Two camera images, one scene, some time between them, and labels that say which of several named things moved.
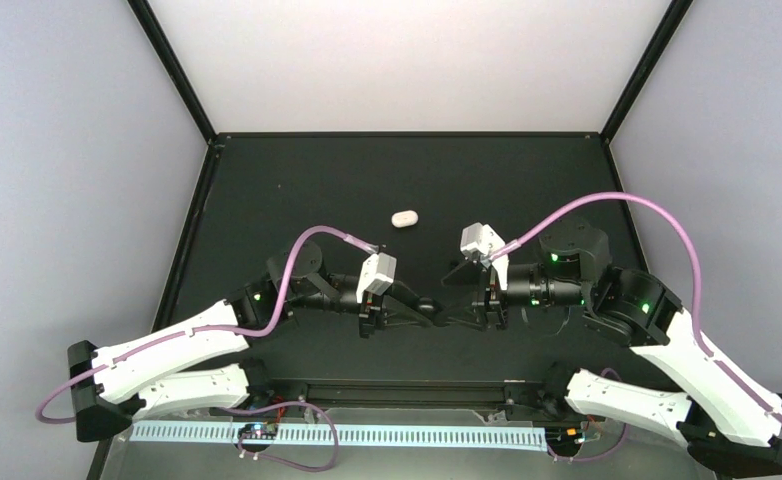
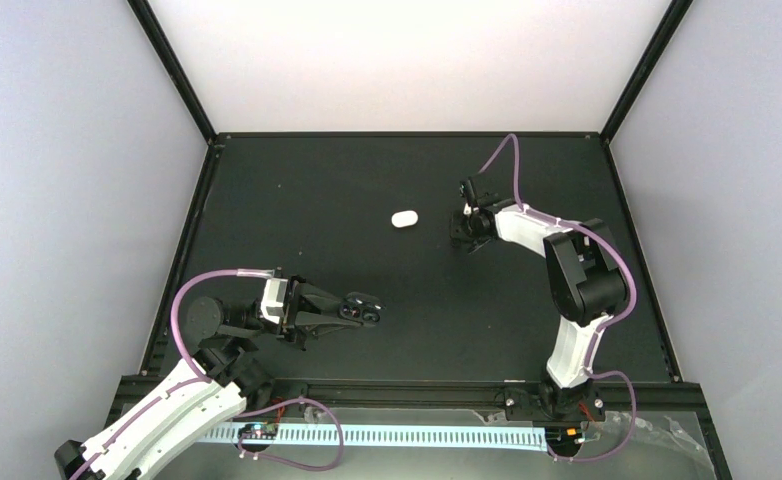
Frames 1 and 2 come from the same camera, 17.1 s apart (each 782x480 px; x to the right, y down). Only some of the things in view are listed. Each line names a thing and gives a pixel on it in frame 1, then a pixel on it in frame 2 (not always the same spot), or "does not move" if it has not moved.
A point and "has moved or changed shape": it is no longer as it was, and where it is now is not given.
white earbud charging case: (404, 219) does not move
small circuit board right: (567, 437) does not move
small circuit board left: (259, 431) does not move
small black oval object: (426, 304) has moved or changed shape
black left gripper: (371, 306) -> (301, 311)
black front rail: (530, 393) does not move
